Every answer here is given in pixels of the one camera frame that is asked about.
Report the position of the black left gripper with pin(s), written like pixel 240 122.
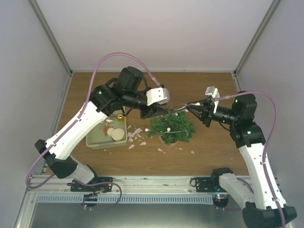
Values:
pixel 153 110

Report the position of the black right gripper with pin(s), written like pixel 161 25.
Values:
pixel 209 108

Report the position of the small green christmas tree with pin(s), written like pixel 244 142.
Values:
pixel 177 121

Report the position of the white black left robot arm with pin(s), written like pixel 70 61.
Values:
pixel 103 101

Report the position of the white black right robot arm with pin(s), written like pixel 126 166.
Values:
pixel 262 205

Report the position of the gold bauble ornament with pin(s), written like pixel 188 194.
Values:
pixel 120 117

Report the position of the beige snowman ornament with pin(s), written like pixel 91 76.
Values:
pixel 116 134

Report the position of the silver glitter star ornament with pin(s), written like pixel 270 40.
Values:
pixel 108 120

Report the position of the light green perforated plastic basket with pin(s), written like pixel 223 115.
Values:
pixel 95 140

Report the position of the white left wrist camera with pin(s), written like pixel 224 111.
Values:
pixel 158 96

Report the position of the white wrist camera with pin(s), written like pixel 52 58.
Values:
pixel 212 94
pixel 158 96

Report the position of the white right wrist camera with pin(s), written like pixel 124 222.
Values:
pixel 212 94

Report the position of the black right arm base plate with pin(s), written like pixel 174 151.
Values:
pixel 204 184

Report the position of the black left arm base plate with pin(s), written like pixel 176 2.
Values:
pixel 99 184

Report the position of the grey slotted cable duct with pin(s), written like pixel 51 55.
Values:
pixel 127 199

